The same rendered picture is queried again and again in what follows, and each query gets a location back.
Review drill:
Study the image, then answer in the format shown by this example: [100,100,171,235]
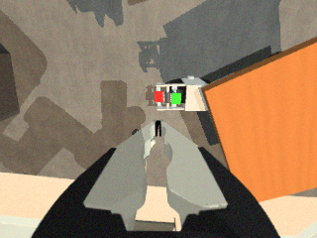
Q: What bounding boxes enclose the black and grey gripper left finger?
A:
[31,120,159,238]

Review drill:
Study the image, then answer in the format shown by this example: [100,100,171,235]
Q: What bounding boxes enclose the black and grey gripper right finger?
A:
[158,120,280,238]

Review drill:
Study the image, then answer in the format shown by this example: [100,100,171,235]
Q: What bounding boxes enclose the wheeled wooden dolly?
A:
[155,36,317,202]

